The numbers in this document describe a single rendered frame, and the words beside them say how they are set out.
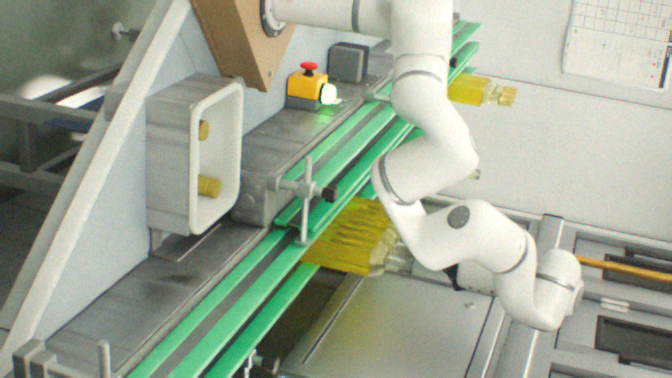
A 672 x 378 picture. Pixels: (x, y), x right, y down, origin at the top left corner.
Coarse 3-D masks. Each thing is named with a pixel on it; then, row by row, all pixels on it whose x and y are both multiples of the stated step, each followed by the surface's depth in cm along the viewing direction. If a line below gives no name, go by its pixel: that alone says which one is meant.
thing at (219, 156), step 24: (216, 96) 133; (240, 96) 143; (192, 120) 128; (216, 120) 145; (240, 120) 145; (192, 144) 130; (216, 144) 147; (240, 144) 147; (192, 168) 131; (216, 168) 149; (192, 192) 133; (192, 216) 134; (216, 216) 143
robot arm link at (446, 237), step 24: (384, 192) 126; (408, 216) 128; (432, 216) 128; (456, 216) 124; (480, 216) 123; (504, 216) 127; (408, 240) 128; (432, 240) 126; (456, 240) 124; (480, 240) 123; (504, 240) 125; (432, 264) 128; (480, 264) 130; (504, 264) 128
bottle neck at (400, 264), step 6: (390, 258) 159; (396, 258) 158; (402, 258) 158; (390, 264) 158; (396, 264) 158; (402, 264) 158; (408, 264) 157; (414, 264) 159; (396, 270) 158; (402, 270) 158; (408, 270) 157
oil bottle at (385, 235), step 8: (336, 216) 169; (336, 224) 166; (344, 224) 166; (352, 224) 166; (360, 224) 167; (368, 224) 167; (352, 232) 164; (360, 232) 164; (368, 232) 164; (376, 232) 164; (384, 232) 164; (392, 232) 165; (384, 240) 162; (392, 240) 163; (392, 248) 163
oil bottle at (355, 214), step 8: (344, 208) 173; (352, 208) 173; (344, 216) 170; (352, 216) 170; (360, 216) 170; (368, 216) 170; (376, 216) 171; (384, 216) 171; (376, 224) 168; (384, 224) 168; (392, 224) 168; (400, 240) 169
